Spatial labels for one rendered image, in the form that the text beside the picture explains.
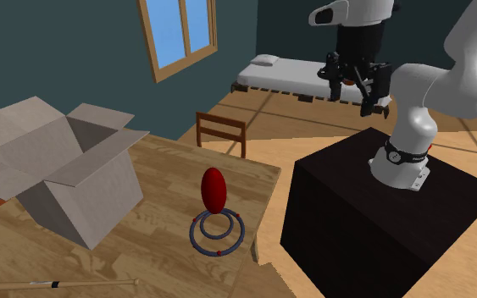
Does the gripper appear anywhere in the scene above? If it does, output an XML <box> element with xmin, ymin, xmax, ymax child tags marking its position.
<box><xmin>317</xmin><ymin>21</ymin><xmax>393</xmax><ymax>120</ymax></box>

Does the white bed with pillow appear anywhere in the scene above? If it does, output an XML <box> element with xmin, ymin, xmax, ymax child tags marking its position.
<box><xmin>230</xmin><ymin>53</ymin><xmax>393</xmax><ymax>107</ymax></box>

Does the black robot stand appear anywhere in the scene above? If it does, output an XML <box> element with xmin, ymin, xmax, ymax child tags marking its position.
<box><xmin>280</xmin><ymin>126</ymin><xmax>477</xmax><ymax>298</ymax></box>

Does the brown wooden chair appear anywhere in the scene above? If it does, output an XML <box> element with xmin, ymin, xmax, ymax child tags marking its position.
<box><xmin>195</xmin><ymin>110</ymin><xmax>247</xmax><ymax>159</ymax></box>

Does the red egg on blue rings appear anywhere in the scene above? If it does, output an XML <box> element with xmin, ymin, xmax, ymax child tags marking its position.
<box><xmin>188</xmin><ymin>166</ymin><xmax>247</xmax><ymax>258</ymax></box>

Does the wood-framed window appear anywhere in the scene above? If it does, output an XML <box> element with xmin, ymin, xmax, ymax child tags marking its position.
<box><xmin>136</xmin><ymin>0</ymin><xmax>219</xmax><ymax>85</ymax></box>

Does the wooden table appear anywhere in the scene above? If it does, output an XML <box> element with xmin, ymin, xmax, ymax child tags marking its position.
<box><xmin>0</xmin><ymin>129</ymin><xmax>283</xmax><ymax>298</ymax></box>

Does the open grey cardboard box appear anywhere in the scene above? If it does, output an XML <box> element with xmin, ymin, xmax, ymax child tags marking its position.
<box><xmin>0</xmin><ymin>96</ymin><xmax>151</xmax><ymax>251</ymax></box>

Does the wooden baseball bat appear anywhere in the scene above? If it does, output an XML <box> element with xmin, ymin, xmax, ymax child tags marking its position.
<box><xmin>0</xmin><ymin>278</ymin><xmax>141</xmax><ymax>292</ymax></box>

